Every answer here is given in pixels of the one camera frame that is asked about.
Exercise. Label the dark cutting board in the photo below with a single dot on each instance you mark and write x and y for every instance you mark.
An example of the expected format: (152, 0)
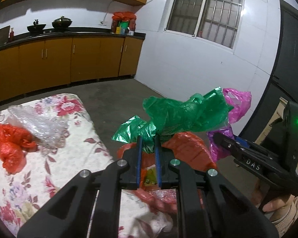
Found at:
(4, 35)

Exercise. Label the dark green plastic bag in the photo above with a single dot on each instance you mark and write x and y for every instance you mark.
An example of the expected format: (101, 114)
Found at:
(168, 117)

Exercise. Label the floral tablecloth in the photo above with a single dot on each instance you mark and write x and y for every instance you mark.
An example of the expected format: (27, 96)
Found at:
(50, 167)

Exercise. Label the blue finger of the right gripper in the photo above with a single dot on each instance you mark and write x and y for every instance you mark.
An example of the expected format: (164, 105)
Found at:
(241, 141)

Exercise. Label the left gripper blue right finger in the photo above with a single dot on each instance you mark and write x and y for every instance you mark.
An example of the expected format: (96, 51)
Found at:
(157, 149)

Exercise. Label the barred window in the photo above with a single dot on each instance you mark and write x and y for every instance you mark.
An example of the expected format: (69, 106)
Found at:
(213, 20)

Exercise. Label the red plastic trash basket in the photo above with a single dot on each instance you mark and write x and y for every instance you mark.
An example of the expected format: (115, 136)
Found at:
(190, 183)

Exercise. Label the red bag covered rack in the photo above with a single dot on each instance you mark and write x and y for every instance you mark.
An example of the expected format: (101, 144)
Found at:
(123, 23)

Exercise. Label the black wok left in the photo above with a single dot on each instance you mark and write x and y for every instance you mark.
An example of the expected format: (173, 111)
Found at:
(36, 28)

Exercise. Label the magenta plastic bag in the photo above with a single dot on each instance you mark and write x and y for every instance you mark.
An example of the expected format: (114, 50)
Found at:
(241, 102)

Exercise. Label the dark door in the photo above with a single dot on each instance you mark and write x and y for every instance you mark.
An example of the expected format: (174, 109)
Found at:
(283, 81)

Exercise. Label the black lidded wok right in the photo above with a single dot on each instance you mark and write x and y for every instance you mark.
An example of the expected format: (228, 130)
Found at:
(61, 24)

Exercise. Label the clear bubble wrap sheet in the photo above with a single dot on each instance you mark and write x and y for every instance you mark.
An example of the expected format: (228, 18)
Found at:
(50, 131)

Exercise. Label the wooden lower cabinets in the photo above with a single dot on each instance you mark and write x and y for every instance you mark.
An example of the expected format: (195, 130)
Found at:
(43, 62)

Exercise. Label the person right hand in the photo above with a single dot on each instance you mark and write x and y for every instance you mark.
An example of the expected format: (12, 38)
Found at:
(279, 207)

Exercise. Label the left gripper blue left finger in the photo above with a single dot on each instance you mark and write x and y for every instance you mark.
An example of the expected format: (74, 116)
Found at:
(139, 159)

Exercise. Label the orange red plastic bag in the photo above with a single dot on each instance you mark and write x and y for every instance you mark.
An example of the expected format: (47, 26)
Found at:
(15, 142)

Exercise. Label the red bottle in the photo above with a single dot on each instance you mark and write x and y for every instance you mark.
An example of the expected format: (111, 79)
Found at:
(11, 37)

